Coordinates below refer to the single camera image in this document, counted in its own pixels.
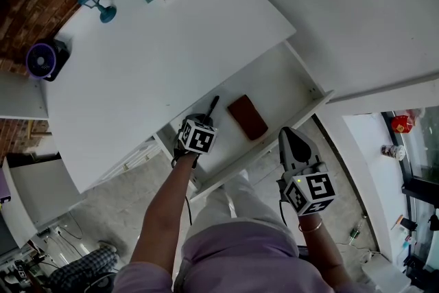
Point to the person's right forearm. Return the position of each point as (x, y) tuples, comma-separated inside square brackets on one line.
[(319, 247)]

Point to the person's purple shirt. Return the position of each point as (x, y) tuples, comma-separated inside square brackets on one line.
[(240, 264)]

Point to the black pen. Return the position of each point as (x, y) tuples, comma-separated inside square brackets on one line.
[(212, 106)]

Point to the green bottle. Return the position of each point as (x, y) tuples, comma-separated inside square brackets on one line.
[(356, 233)]

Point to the purple desk fan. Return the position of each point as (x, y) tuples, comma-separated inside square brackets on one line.
[(43, 61)]

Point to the brown leather case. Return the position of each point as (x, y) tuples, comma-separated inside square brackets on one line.
[(247, 117)]

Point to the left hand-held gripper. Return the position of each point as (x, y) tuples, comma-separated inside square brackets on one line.
[(199, 140)]

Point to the purple box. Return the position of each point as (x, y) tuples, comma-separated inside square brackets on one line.
[(3, 187)]

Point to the small jar white lid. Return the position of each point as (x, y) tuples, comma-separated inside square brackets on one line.
[(392, 151)]

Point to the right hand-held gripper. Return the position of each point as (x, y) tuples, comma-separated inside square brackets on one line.
[(312, 195)]

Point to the red packet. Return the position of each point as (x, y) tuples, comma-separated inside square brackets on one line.
[(402, 124)]

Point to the person's light trousers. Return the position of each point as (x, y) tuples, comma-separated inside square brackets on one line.
[(240, 202)]

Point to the large white drawer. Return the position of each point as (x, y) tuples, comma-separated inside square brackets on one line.
[(274, 85)]

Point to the white desk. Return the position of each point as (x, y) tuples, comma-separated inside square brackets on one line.
[(154, 55)]

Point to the person's left forearm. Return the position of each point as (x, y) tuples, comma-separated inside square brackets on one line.
[(164, 212)]

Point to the blue lantern lamp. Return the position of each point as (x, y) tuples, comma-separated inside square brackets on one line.
[(103, 12)]

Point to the white side table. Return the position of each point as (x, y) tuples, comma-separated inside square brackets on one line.
[(37, 195)]

